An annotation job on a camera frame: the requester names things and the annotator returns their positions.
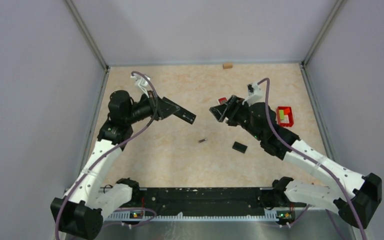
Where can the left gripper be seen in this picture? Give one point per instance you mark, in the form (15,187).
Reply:
(165,109)

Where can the black remote battery cover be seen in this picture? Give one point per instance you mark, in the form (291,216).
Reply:
(239,147)

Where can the black remote control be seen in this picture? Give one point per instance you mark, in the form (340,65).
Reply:
(184,115)

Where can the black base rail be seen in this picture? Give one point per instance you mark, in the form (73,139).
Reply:
(210,201)

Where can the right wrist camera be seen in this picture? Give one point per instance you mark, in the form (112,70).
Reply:
(254,94)

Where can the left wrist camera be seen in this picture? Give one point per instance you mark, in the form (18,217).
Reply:
(141,82)

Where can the red plastic bin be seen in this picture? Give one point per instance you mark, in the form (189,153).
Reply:
(285,116)

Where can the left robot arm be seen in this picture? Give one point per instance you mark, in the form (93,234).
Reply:
(82,210)

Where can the small wooden block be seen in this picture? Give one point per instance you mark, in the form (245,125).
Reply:
(227,65)

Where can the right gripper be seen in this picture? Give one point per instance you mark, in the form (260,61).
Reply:
(229,110)

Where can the white remote control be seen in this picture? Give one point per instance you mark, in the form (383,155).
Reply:
(222,100)

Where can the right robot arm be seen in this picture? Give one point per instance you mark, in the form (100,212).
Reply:
(351,195)

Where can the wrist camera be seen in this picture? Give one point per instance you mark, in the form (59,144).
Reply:
(254,94)
(141,82)

